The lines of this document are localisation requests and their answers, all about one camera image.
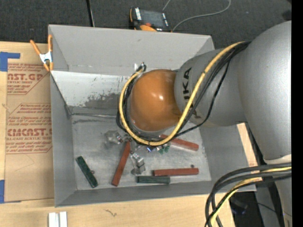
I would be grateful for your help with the dark green flat block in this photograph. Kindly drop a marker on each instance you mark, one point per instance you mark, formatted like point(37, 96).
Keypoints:
point(154, 179)
point(87, 172)

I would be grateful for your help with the brown cardboard board red print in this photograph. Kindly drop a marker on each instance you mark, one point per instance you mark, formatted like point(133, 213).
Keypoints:
point(26, 117)

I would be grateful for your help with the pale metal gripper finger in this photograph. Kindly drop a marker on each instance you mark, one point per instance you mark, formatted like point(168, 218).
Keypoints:
point(114, 137)
point(138, 163)

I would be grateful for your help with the red-brown flat block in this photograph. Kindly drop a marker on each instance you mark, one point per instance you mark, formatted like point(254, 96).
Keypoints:
point(122, 164)
point(187, 145)
point(176, 172)

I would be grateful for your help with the grey metal bin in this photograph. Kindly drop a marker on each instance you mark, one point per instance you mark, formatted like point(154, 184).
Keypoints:
point(94, 136)

